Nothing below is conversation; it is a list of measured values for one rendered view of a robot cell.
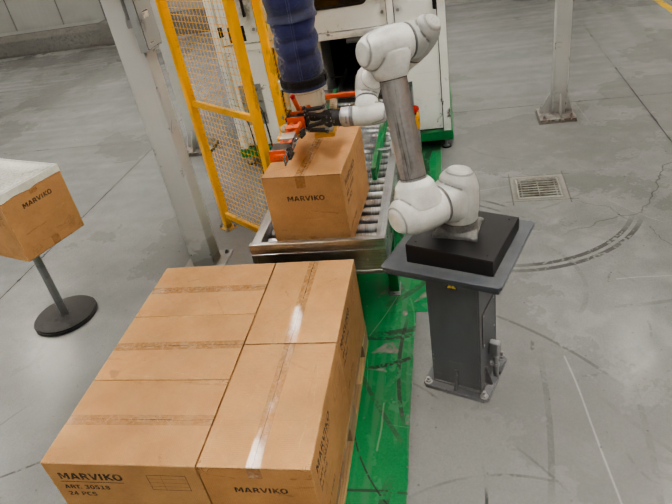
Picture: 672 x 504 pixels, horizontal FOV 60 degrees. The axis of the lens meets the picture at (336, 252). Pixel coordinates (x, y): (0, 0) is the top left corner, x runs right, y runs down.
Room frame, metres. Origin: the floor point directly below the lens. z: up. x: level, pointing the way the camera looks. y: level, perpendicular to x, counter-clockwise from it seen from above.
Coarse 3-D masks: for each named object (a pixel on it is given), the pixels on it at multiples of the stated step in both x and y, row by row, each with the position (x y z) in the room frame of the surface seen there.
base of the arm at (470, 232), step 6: (474, 222) 1.97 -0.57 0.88; (480, 222) 2.03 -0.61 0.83; (438, 228) 2.02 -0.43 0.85; (444, 228) 1.99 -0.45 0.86; (450, 228) 1.97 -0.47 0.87; (456, 228) 1.96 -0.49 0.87; (462, 228) 1.95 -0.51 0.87; (468, 228) 1.95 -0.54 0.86; (474, 228) 1.97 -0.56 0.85; (432, 234) 1.99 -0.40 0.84; (438, 234) 1.98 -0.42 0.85; (444, 234) 1.97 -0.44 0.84; (450, 234) 1.96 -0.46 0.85; (456, 234) 1.95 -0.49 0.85; (462, 234) 1.95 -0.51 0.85; (468, 234) 1.94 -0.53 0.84; (474, 234) 1.94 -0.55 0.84; (468, 240) 1.93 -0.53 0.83; (474, 240) 1.91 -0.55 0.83
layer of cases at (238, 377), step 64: (192, 320) 2.12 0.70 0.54; (256, 320) 2.04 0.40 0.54; (320, 320) 1.95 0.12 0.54; (128, 384) 1.78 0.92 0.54; (192, 384) 1.71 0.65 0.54; (256, 384) 1.64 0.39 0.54; (320, 384) 1.58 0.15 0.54; (64, 448) 1.50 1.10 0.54; (128, 448) 1.45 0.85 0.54; (192, 448) 1.39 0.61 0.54; (256, 448) 1.34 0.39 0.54; (320, 448) 1.35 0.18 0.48
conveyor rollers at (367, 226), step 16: (368, 128) 4.07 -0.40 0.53; (368, 144) 3.73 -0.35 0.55; (384, 144) 3.69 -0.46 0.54; (368, 160) 3.47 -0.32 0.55; (384, 160) 3.43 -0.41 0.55; (368, 176) 3.27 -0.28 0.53; (384, 176) 3.24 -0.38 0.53; (368, 192) 3.03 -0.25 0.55; (368, 208) 2.84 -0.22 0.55; (368, 224) 2.66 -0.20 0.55; (272, 240) 2.69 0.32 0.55
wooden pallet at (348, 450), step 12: (360, 348) 2.18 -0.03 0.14; (360, 360) 2.22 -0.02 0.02; (360, 372) 2.14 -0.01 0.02; (360, 384) 2.06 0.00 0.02; (360, 396) 2.00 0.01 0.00; (348, 432) 1.69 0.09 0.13; (348, 444) 1.71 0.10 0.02; (348, 456) 1.65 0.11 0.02; (348, 468) 1.59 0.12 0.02; (348, 480) 1.55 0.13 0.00
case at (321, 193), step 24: (312, 144) 2.92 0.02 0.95; (336, 144) 2.86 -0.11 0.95; (360, 144) 3.01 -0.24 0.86; (288, 168) 2.67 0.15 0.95; (312, 168) 2.61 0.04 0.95; (336, 168) 2.56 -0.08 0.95; (360, 168) 2.92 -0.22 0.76; (288, 192) 2.58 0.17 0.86; (312, 192) 2.54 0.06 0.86; (336, 192) 2.51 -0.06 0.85; (360, 192) 2.84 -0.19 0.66; (288, 216) 2.59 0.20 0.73; (312, 216) 2.55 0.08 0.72; (336, 216) 2.52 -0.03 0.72; (360, 216) 2.75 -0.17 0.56; (288, 240) 2.60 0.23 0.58
